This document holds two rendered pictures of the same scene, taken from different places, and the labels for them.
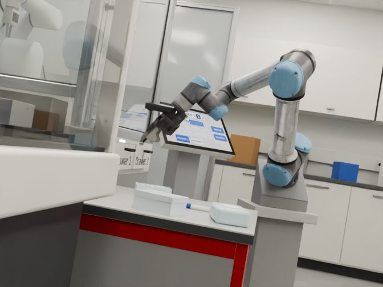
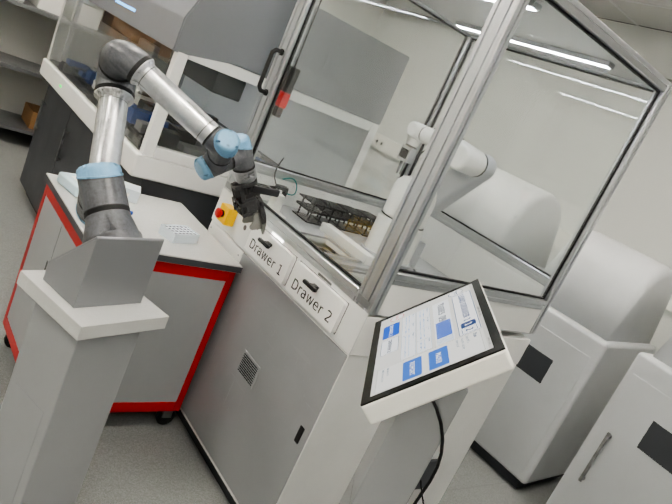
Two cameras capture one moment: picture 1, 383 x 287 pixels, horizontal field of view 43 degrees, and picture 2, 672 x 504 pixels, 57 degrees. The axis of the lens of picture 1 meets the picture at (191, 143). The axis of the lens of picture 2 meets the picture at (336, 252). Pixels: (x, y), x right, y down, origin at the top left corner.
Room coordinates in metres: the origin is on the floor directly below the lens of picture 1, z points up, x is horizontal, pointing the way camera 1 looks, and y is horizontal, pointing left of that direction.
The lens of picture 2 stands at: (3.54, -1.29, 1.52)
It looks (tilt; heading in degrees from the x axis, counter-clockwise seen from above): 14 degrees down; 128
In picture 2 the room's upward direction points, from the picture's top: 24 degrees clockwise
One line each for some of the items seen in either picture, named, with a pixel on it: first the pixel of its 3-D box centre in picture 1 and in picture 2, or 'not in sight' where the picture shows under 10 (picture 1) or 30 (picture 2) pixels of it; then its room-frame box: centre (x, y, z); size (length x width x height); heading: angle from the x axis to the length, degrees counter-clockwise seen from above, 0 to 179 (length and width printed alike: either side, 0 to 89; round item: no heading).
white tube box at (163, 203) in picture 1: (159, 202); (123, 190); (1.37, 0.06, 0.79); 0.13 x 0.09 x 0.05; 61
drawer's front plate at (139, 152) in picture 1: (141, 157); (314, 295); (2.36, 0.23, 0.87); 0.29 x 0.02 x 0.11; 171
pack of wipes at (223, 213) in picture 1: (228, 213); (78, 185); (1.40, -0.14, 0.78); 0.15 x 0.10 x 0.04; 5
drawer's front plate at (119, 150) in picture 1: (121, 156); (269, 252); (2.05, 0.28, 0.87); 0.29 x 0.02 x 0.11; 171
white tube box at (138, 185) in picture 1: (152, 191); (179, 233); (1.74, 0.11, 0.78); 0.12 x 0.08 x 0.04; 99
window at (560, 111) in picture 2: not in sight; (538, 172); (2.64, 0.67, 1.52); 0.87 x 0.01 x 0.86; 81
